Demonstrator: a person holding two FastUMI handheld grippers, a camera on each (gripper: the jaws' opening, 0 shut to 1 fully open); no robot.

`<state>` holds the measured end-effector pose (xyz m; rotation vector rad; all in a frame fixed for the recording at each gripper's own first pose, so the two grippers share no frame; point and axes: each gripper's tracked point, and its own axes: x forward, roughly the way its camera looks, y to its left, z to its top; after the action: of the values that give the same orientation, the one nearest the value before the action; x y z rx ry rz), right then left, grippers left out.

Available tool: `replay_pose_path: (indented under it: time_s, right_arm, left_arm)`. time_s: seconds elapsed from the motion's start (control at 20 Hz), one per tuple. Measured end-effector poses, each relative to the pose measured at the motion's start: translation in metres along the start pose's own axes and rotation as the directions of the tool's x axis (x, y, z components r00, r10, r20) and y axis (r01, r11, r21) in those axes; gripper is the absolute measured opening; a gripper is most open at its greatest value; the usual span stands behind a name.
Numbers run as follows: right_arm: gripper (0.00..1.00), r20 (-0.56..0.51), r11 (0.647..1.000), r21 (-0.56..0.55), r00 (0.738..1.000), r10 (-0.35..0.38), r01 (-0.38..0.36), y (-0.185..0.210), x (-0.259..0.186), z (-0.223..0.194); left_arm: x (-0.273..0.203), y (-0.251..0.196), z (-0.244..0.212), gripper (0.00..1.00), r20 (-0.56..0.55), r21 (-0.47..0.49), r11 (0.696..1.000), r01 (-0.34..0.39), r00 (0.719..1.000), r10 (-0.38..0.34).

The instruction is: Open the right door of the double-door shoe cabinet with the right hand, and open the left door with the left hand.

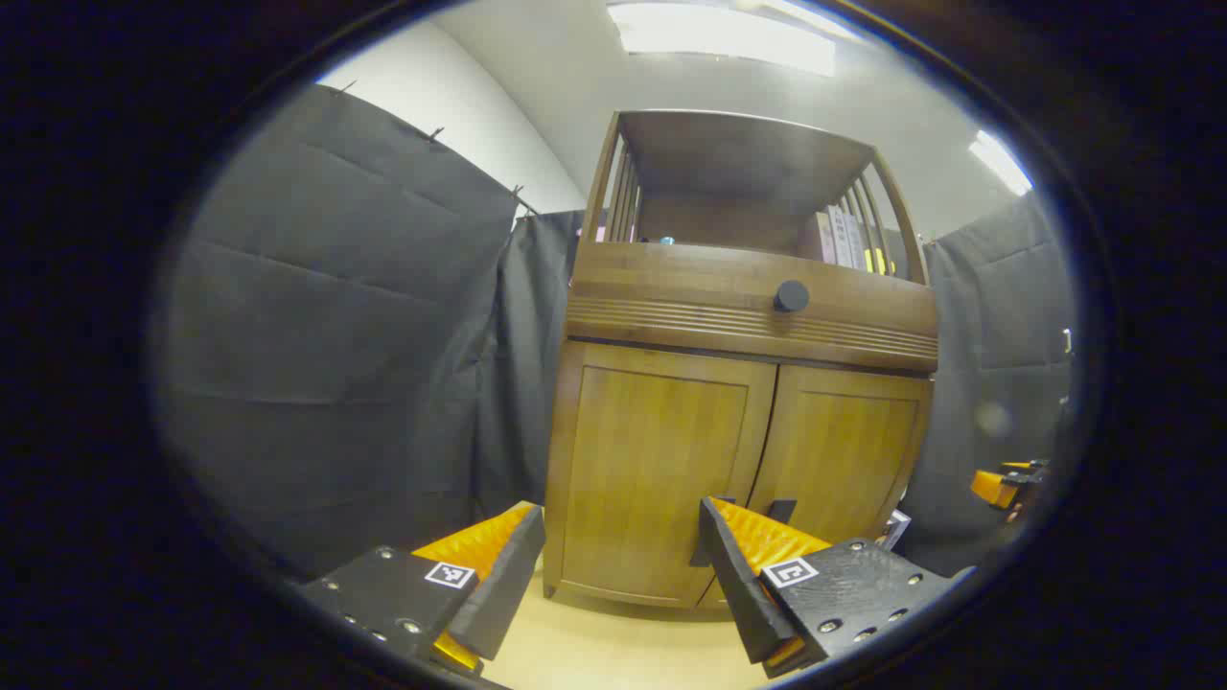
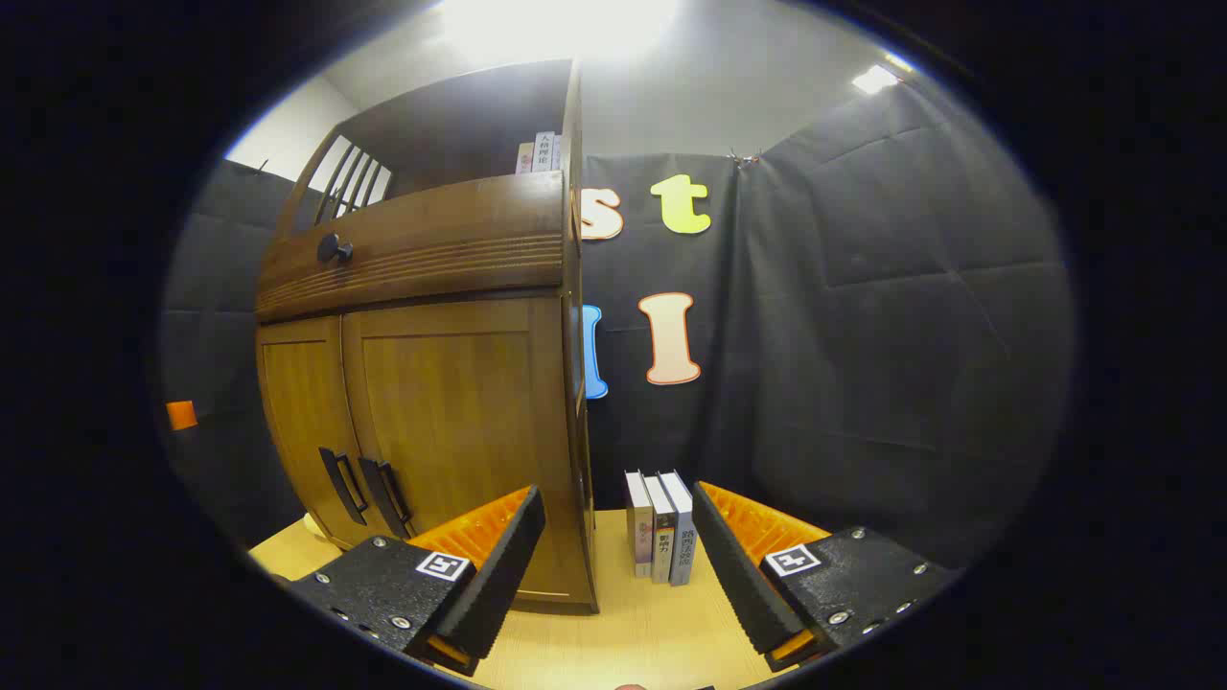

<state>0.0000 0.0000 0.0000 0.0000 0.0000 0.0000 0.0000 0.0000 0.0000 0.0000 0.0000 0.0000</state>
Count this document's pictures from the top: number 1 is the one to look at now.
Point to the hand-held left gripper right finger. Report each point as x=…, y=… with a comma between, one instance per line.
x=733, y=585

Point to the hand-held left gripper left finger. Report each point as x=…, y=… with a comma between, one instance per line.
x=503, y=594

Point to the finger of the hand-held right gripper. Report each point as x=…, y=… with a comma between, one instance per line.
x=999, y=485

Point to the wooden shoe cabinet door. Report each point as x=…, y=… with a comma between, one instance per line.
x=652, y=460
x=844, y=441

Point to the wooden double-door shoe cabinet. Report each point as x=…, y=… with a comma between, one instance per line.
x=738, y=153

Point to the wooden cabinet drawer with knob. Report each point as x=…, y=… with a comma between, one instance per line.
x=671, y=287

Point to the pink book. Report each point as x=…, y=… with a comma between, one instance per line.
x=822, y=240

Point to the black backdrop cloth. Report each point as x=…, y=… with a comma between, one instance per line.
x=316, y=335

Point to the ceiling light panel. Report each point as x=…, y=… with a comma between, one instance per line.
x=719, y=34
x=1002, y=163

